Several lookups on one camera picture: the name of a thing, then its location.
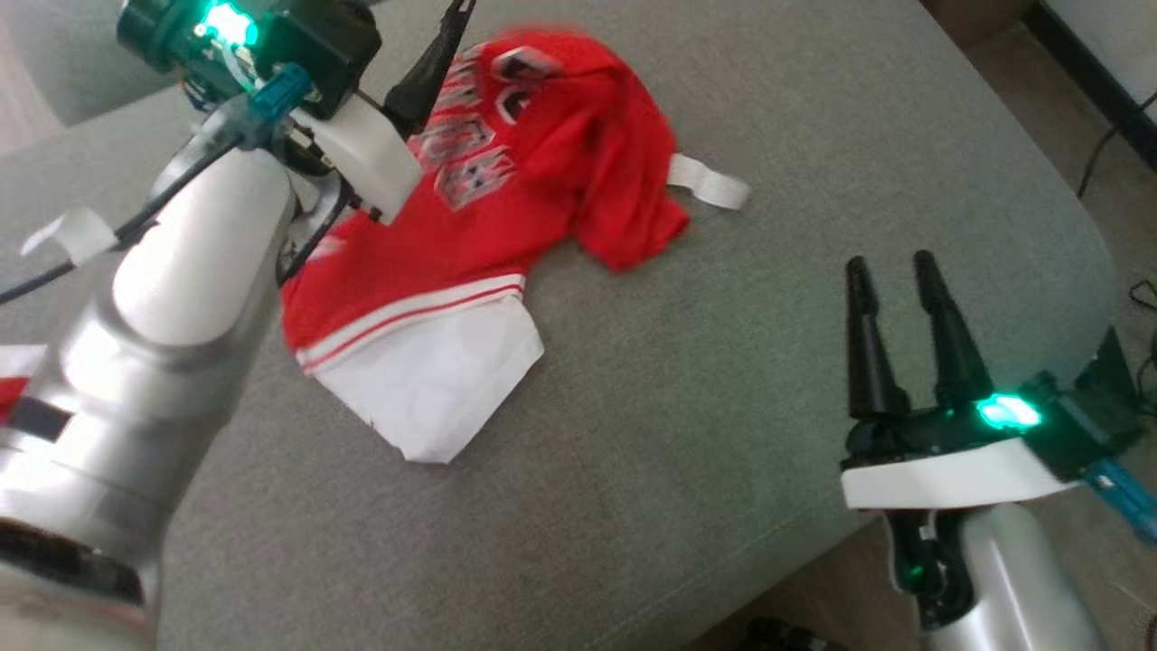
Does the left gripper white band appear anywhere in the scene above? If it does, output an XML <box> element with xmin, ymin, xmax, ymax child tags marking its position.
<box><xmin>294</xmin><ymin>0</ymin><xmax>477</xmax><ymax>225</ymax></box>

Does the teal cable connector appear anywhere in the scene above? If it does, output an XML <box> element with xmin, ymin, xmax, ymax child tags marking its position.
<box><xmin>1085</xmin><ymin>457</ymin><xmax>1157</xmax><ymax>543</ymax></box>
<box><xmin>249</xmin><ymin>63</ymin><xmax>313</xmax><ymax>127</ymax></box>

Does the teal right cable connector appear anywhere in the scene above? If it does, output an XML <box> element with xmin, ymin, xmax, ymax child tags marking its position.
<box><xmin>1085</xmin><ymin>457</ymin><xmax>1157</xmax><ymax>543</ymax></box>

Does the red jersey with white trim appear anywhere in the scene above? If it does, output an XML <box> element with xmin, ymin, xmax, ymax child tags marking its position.
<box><xmin>278</xmin><ymin>27</ymin><xmax>751</xmax><ymax>464</ymax></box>

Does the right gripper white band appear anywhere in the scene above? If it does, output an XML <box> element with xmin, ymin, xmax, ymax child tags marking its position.
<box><xmin>841</xmin><ymin>250</ymin><xmax>1081</xmax><ymax>512</ymax></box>

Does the white tape tag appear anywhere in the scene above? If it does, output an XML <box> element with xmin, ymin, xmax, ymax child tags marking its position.
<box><xmin>20</xmin><ymin>206</ymin><xmax>118</xmax><ymax>265</ymax></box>

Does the teal left cable connector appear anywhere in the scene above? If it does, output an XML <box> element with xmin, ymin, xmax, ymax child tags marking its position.
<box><xmin>249</xmin><ymin>63</ymin><xmax>313</xmax><ymax>127</ymax></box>

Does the white cabinet with black base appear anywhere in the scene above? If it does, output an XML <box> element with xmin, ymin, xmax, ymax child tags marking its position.
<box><xmin>1021</xmin><ymin>0</ymin><xmax>1157</xmax><ymax>173</ymax></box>

